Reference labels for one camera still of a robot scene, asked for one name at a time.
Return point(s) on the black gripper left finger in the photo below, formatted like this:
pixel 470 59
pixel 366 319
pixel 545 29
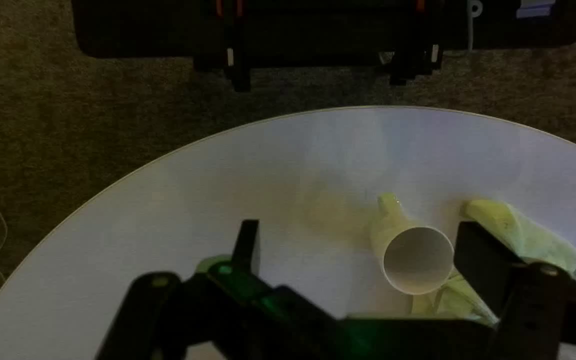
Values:
pixel 168 312

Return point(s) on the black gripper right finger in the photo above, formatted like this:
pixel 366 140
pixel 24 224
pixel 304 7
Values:
pixel 540 312

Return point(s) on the pale green towel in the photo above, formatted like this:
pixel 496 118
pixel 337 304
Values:
pixel 528 232

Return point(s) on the white cup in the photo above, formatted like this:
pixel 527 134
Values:
pixel 394 227

